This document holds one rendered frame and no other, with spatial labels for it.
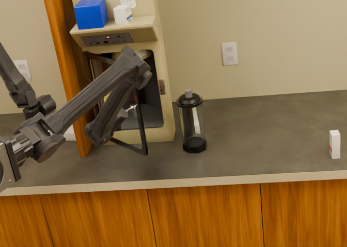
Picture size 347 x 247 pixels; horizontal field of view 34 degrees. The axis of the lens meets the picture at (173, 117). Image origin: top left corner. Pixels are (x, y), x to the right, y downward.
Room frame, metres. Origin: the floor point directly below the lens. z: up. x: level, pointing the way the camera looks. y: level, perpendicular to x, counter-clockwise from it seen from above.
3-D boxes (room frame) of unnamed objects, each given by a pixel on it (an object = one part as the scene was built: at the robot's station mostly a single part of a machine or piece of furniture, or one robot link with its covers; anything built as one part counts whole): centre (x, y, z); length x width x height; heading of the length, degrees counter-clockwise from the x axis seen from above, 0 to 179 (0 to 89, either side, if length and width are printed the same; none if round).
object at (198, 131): (2.08, -0.07, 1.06); 0.11 x 0.11 x 0.21
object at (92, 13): (2.14, 0.26, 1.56); 0.10 x 0.10 x 0.09; 81
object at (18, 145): (1.30, 0.43, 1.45); 0.09 x 0.08 x 0.12; 51
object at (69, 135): (2.36, 0.51, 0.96); 0.16 x 0.12 x 0.04; 70
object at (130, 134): (2.08, 0.22, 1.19); 0.30 x 0.01 x 0.40; 41
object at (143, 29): (2.13, 0.18, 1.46); 0.32 x 0.11 x 0.10; 81
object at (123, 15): (2.12, 0.14, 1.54); 0.05 x 0.05 x 0.06; 66
